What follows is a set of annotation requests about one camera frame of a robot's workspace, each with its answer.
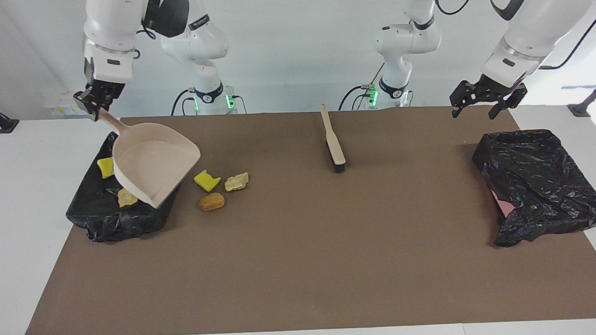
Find right black trash bag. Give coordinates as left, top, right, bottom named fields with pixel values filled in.
left=63, top=128, right=188, bottom=244

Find brown table mat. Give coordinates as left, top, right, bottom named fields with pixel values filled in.
left=15, top=101, right=596, bottom=335

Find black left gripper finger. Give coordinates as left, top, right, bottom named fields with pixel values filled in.
left=488, top=85, right=529, bottom=120
left=450, top=80, right=477, bottom=119

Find black left base cable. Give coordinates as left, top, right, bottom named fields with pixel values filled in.
left=337, top=85, right=376, bottom=111

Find pale toy bread chunk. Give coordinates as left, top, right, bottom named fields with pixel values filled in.
left=224, top=172, right=250, bottom=192

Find brown toy bread nugget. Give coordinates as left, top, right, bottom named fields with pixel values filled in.
left=198, top=192, right=226, bottom=213

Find beige hand brush black bristles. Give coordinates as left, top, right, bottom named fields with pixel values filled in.
left=319, top=101, right=347, bottom=174

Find beige plastic dustpan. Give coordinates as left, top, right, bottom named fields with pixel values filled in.
left=98, top=106, right=203, bottom=211

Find striped toy croissant piece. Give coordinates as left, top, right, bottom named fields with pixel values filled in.
left=117, top=187, right=139, bottom=210

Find crumpled black bag pink bin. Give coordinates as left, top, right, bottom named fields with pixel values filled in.
left=470, top=127, right=596, bottom=249

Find white wall socket boxes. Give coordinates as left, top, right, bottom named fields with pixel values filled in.
left=43, top=90, right=98, bottom=117

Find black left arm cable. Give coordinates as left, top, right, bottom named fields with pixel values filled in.
left=433, top=0, right=596, bottom=75

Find yellow sponge piece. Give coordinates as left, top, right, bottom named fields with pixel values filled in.
left=97, top=157, right=116, bottom=180
left=193, top=169, right=222, bottom=193

